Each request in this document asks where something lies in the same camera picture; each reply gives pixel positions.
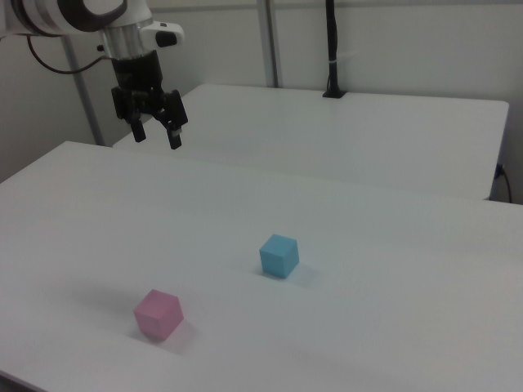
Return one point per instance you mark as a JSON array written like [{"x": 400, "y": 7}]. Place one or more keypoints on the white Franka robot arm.
[{"x": 49, "y": 14}]

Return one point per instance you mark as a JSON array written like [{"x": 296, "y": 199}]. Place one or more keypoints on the blue cube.
[{"x": 278, "y": 257}]

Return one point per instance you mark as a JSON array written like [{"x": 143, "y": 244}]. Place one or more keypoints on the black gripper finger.
[
  {"x": 175, "y": 139},
  {"x": 139, "y": 130}
]

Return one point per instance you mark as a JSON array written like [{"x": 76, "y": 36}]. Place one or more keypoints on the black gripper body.
[{"x": 139, "y": 81}]

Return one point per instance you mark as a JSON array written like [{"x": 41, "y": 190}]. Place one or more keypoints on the black camera pole with base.
[{"x": 333, "y": 49}]

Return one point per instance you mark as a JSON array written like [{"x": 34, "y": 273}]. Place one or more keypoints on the grey metal frame post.
[
  {"x": 271, "y": 49},
  {"x": 86, "y": 102}
]

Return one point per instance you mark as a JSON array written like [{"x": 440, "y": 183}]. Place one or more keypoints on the white side table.
[{"x": 327, "y": 134}]

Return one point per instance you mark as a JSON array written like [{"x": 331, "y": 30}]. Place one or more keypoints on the pink cube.
[{"x": 157, "y": 314}]

